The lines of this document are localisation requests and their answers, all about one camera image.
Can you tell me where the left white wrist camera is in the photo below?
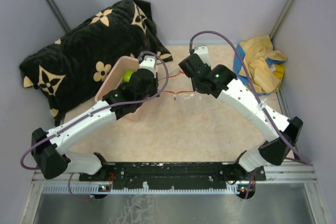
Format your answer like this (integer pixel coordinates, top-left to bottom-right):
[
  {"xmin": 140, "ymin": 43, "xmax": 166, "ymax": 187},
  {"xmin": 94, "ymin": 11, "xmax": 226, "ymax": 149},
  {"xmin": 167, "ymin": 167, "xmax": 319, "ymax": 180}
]
[{"xmin": 139, "ymin": 55, "xmax": 156, "ymax": 76}]

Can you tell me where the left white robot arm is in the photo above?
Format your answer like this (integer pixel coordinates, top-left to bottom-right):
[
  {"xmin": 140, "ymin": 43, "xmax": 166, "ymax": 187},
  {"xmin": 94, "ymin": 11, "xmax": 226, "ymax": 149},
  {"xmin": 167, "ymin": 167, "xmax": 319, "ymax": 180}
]
[{"xmin": 30, "ymin": 67, "xmax": 159, "ymax": 180}]

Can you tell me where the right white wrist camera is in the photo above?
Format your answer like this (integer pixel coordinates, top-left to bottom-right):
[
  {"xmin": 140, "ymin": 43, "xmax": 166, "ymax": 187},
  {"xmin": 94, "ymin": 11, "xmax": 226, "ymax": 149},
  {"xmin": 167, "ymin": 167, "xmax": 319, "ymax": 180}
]
[{"xmin": 194, "ymin": 45, "xmax": 211, "ymax": 66}]

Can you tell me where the yellow blue crumpled cloth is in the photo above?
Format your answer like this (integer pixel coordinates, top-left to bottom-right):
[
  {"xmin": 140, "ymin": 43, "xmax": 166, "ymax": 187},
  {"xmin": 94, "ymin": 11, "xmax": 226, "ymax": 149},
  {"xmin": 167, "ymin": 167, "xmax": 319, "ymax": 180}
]
[{"xmin": 237, "ymin": 35, "xmax": 287, "ymax": 95}]

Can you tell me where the pink plastic bin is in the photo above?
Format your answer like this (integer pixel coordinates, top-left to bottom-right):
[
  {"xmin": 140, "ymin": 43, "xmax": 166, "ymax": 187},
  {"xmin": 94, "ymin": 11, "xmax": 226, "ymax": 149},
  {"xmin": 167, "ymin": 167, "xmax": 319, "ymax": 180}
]
[{"xmin": 90, "ymin": 56, "xmax": 158, "ymax": 124}]

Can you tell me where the clear zip top bag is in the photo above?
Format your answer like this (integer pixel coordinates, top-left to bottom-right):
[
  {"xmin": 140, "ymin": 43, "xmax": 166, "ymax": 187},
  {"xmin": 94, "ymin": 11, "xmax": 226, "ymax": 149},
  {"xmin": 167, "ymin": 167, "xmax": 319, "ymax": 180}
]
[{"xmin": 159, "ymin": 67, "xmax": 212, "ymax": 115}]

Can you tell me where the black floral pillow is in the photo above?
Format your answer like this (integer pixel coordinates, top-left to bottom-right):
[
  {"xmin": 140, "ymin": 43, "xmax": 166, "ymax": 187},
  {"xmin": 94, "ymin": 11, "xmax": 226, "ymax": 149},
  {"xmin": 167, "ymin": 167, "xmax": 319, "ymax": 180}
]
[{"xmin": 19, "ymin": 0, "xmax": 173, "ymax": 125}]

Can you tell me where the aluminium frame bar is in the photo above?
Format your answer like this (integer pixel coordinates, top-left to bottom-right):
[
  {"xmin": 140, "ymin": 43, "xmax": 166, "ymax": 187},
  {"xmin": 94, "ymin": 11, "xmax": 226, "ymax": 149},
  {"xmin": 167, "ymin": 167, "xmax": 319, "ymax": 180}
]
[{"xmin": 33, "ymin": 160, "xmax": 317, "ymax": 197}]

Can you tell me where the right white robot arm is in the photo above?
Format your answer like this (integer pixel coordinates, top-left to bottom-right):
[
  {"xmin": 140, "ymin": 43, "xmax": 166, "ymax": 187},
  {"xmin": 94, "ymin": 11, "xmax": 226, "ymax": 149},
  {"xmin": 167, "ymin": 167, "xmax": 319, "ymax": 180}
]
[{"xmin": 179, "ymin": 54, "xmax": 303, "ymax": 180}]

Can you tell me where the light green apple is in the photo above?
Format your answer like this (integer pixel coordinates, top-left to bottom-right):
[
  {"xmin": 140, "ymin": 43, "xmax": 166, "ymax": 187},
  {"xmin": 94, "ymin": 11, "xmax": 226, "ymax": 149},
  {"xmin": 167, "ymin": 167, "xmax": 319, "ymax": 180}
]
[{"xmin": 122, "ymin": 70, "xmax": 135, "ymax": 83}]

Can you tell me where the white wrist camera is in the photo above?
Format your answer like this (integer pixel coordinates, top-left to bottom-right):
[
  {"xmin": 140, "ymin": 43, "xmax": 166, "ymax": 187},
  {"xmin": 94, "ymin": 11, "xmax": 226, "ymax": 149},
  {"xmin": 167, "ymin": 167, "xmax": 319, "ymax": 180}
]
[
  {"xmin": 139, "ymin": 55, "xmax": 156, "ymax": 76},
  {"xmin": 194, "ymin": 45, "xmax": 211, "ymax": 66}
]

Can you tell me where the right corner frame post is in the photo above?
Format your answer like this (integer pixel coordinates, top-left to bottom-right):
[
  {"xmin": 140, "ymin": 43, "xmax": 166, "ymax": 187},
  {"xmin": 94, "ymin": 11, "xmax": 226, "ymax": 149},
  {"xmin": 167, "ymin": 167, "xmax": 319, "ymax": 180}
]
[{"xmin": 269, "ymin": 0, "xmax": 295, "ymax": 40}]

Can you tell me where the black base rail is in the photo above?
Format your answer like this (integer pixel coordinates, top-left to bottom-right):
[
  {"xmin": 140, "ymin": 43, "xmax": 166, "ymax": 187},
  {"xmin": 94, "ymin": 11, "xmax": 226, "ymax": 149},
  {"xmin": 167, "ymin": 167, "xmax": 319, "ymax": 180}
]
[{"xmin": 79, "ymin": 154, "xmax": 266, "ymax": 190}]

